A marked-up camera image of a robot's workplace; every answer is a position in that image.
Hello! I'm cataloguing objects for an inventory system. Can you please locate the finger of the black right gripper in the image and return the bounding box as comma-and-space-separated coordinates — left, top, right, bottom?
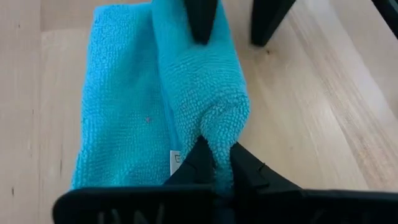
250, 0, 297, 47
183, 0, 218, 45

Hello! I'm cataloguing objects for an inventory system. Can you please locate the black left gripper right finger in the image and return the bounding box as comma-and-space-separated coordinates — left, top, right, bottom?
229, 142, 304, 224

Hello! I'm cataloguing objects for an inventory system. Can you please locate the light blue tagged towel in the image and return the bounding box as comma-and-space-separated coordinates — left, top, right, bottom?
70, 0, 251, 200

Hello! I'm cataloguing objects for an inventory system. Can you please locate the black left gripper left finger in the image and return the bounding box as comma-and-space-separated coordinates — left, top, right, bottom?
163, 135, 217, 187

